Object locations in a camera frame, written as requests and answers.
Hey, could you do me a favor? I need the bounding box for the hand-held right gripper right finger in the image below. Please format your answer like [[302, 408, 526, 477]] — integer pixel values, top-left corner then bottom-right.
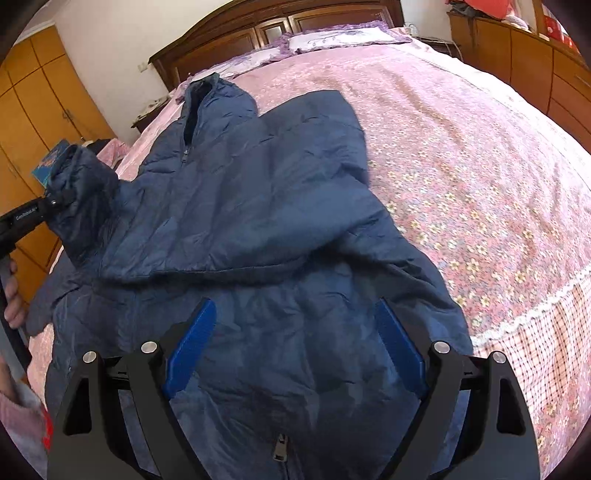
[[374, 299, 541, 480]]

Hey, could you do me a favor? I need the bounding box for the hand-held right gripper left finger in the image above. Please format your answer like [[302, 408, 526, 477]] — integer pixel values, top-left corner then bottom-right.
[[46, 298, 218, 480]]

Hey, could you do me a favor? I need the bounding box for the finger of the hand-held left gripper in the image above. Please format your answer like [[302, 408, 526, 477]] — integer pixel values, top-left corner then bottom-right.
[[44, 191, 75, 214]]

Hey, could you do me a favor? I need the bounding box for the navy blue puffer jacket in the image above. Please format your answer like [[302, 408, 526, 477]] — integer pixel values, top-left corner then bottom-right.
[[25, 74, 474, 480]]

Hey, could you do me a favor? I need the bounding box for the person's left hand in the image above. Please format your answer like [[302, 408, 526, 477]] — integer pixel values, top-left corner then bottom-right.
[[4, 260, 29, 329]]

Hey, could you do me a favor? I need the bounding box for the blue printed box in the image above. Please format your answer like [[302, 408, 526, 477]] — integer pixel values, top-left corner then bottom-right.
[[31, 141, 75, 190]]

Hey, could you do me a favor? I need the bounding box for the orange wooden wardrobe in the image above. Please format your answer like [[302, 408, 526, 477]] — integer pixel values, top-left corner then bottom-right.
[[0, 25, 116, 287]]

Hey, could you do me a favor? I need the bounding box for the dark wooden nightstand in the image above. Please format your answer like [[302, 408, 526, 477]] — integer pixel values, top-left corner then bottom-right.
[[130, 99, 174, 134]]

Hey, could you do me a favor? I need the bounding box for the person's pink fleece clothing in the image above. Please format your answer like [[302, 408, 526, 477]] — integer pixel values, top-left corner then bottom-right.
[[0, 360, 54, 468]]

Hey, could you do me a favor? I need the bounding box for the pink floral bedspread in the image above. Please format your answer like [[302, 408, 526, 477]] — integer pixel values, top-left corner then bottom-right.
[[28, 34, 591, 480]]

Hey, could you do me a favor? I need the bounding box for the purple frilled pillow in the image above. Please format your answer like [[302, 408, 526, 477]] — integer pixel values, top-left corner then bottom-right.
[[189, 45, 289, 80], [285, 24, 413, 55]]

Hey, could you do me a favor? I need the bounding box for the wooden headboard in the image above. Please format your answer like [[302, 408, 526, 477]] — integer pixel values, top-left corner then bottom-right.
[[148, 0, 406, 90]]

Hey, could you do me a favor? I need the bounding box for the wooden dresser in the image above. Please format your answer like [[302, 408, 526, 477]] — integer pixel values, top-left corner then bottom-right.
[[447, 9, 591, 153]]

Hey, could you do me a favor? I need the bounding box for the red cloth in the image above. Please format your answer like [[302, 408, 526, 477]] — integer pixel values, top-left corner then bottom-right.
[[450, 0, 514, 21]]

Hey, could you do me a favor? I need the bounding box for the red box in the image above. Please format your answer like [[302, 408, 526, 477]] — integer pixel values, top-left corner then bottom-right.
[[541, 16, 579, 51]]

